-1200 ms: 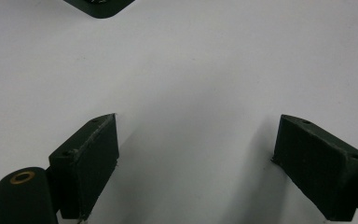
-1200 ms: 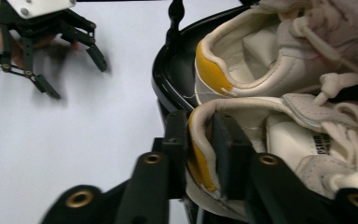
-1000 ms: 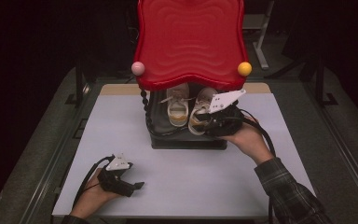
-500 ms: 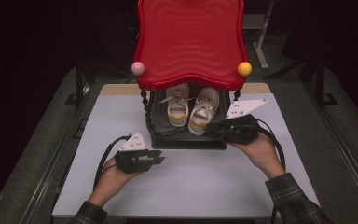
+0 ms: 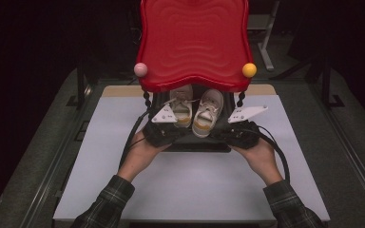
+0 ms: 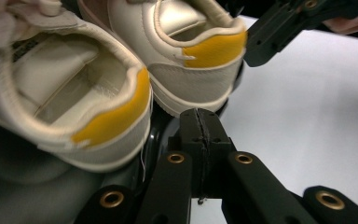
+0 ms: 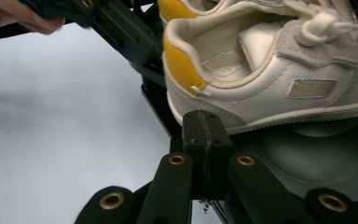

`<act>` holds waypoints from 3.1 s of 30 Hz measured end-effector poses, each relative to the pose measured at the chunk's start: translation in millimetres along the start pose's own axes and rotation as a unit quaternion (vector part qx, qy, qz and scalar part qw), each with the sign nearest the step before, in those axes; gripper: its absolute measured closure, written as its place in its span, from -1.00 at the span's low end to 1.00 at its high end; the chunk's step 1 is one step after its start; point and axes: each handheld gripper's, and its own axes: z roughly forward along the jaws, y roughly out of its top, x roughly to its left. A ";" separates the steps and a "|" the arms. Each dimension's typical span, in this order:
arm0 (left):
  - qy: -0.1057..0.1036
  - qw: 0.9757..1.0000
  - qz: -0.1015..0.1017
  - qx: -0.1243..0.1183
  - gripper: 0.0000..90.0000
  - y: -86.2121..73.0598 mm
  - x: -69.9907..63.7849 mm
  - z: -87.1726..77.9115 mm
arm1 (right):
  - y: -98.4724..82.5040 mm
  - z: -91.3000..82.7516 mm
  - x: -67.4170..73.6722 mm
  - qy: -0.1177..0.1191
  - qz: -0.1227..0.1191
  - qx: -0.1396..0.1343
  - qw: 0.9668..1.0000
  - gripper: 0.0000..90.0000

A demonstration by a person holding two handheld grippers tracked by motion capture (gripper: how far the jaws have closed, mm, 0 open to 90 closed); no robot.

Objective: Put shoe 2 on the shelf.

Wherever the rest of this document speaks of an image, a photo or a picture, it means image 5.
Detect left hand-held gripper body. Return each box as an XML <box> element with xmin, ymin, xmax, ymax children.
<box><xmin>142</xmin><ymin>104</ymin><xmax>184</xmax><ymax>148</ymax></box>

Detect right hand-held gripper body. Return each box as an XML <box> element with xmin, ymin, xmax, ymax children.
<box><xmin>218</xmin><ymin>104</ymin><xmax>269</xmax><ymax>150</ymax></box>

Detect white and grey sneaker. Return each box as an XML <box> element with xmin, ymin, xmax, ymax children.
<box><xmin>164</xmin><ymin>84</ymin><xmax>195</xmax><ymax>128</ymax></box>
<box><xmin>192</xmin><ymin>88</ymin><xmax>225</xmax><ymax>139</ymax></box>

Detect red and black shoe rack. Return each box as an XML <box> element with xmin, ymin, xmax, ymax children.
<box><xmin>133</xmin><ymin>0</ymin><xmax>258</xmax><ymax>154</ymax></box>

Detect person's right hand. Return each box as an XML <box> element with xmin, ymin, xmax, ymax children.
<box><xmin>231</xmin><ymin>137</ymin><xmax>284</xmax><ymax>186</ymax></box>

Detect person's left hand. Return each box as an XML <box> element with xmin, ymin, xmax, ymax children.
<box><xmin>117</xmin><ymin>131</ymin><xmax>172</xmax><ymax>183</ymax></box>

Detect black metal stand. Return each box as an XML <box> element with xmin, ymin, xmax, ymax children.
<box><xmin>321</xmin><ymin>60</ymin><xmax>346</xmax><ymax>108</ymax></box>
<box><xmin>66</xmin><ymin>56</ymin><xmax>93</xmax><ymax>108</ymax></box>

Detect white metal stand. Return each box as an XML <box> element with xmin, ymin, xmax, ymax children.
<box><xmin>246</xmin><ymin>0</ymin><xmax>281</xmax><ymax>71</ymax></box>

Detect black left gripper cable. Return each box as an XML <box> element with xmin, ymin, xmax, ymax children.
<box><xmin>118</xmin><ymin>108</ymin><xmax>153</xmax><ymax>169</ymax></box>

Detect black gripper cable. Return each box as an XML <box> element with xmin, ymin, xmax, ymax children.
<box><xmin>243</xmin><ymin>124</ymin><xmax>291</xmax><ymax>184</ymax></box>
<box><xmin>118</xmin><ymin>108</ymin><xmax>153</xmax><ymax>169</ymax></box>

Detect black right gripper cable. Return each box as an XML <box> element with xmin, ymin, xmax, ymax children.
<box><xmin>243</xmin><ymin>124</ymin><xmax>291</xmax><ymax>184</ymax></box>

